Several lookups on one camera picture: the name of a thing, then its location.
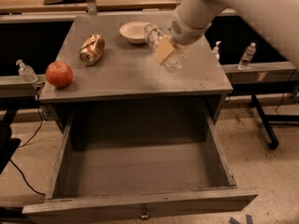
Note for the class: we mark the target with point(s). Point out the clear plastic water bottle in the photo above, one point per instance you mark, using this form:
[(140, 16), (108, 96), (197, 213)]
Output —
[(153, 35)]

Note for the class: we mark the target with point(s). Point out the metal drawer knob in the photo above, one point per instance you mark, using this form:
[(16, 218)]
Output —
[(144, 215)]

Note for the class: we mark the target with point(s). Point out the clear sanitizer pump bottle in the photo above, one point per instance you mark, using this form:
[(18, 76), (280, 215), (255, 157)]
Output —
[(26, 72)]

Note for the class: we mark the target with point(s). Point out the small white pump bottle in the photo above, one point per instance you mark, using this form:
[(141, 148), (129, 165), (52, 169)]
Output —
[(216, 50)]

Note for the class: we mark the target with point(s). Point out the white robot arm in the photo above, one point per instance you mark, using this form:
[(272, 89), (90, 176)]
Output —
[(277, 21)]

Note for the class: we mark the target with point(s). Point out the blue tape on floor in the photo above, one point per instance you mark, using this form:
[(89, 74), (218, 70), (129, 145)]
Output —
[(246, 219)]

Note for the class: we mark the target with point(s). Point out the grey cabinet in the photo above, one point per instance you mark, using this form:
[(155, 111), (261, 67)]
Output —
[(126, 98)]

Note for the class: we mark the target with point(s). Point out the red apple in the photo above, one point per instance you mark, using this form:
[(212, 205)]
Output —
[(59, 74)]

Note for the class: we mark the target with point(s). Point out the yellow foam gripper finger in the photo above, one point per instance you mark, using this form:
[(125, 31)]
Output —
[(164, 49)]

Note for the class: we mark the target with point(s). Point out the white paper bowl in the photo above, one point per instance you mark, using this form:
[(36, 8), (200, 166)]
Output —
[(134, 32)]

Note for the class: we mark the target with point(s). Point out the open grey top drawer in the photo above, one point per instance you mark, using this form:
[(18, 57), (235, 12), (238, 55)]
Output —
[(114, 183)]

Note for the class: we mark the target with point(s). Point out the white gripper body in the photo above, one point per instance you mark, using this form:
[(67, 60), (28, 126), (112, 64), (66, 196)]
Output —
[(186, 34)]

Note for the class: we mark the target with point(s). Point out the background water bottle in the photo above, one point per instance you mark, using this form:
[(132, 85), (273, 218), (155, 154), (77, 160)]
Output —
[(247, 56)]

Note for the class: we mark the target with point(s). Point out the crushed orange soda can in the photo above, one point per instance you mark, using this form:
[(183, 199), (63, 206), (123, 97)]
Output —
[(92, 49)]

